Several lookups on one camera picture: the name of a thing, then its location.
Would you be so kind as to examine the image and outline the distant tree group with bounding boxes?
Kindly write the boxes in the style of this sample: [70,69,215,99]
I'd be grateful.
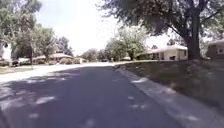
[81,47,108,63]

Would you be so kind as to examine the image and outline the light green tree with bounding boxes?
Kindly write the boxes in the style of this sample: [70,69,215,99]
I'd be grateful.
[104,25,148,62]

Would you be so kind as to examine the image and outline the grey asphalt road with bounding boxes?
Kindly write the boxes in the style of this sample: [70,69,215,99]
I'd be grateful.
[0,62,185,128]

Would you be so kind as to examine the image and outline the row of low houses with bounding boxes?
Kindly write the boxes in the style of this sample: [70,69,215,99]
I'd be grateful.
[31,52,88,66]

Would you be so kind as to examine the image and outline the pale concrete kerb strip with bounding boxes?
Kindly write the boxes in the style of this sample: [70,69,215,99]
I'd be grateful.
[114,64,224,128]

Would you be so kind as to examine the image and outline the pale low house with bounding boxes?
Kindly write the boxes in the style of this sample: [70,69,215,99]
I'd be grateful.
[135,44,189,62]

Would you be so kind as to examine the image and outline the group of green trees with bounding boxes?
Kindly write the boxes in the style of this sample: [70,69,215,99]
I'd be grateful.
[32,25,75,58]

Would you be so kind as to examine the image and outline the grass verge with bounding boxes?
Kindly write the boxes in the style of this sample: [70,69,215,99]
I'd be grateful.
[116,58,224,112]

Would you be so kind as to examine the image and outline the huge dark-trunked tree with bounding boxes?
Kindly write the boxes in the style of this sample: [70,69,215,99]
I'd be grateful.
[99,0,224,61]

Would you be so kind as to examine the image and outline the parked vehicles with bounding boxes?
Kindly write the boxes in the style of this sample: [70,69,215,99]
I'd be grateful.
[0,57,32,67]

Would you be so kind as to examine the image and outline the pale grass patch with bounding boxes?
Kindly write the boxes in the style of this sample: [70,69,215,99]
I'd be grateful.
[0,65,36,75]

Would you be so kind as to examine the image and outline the tall leafy tree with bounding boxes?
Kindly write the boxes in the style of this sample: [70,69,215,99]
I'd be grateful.
[0,0,43,68]

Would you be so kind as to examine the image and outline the red-brown house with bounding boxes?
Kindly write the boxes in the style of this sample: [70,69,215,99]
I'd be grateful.
[205,38,224,61]

